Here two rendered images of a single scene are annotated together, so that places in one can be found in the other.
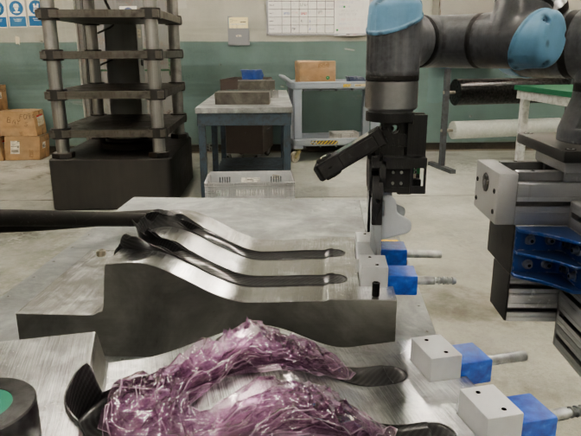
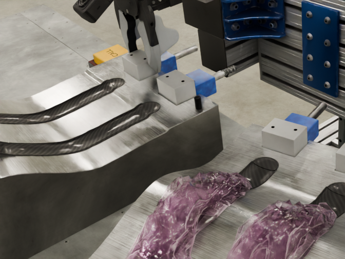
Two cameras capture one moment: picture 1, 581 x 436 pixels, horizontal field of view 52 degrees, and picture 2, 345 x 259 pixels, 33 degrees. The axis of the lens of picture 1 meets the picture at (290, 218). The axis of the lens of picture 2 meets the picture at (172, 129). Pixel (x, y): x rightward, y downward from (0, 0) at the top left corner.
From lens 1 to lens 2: 0.36 m
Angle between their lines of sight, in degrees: 34
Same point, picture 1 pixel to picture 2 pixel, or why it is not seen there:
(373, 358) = (238, 160)
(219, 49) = not seen: outside the picture
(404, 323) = not seen: hidden behind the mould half
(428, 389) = (300, 163)
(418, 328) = not seen: hidden behind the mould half
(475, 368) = (312, 130)
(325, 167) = (94, 8)
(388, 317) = (214, 121)
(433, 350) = (287, 133)
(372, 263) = (177, 81)
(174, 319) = (43, 213)
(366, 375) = (248, 175)
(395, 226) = (167, 39)
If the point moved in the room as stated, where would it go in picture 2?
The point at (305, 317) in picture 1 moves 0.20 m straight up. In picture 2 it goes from (154, 152) to (128, 19)
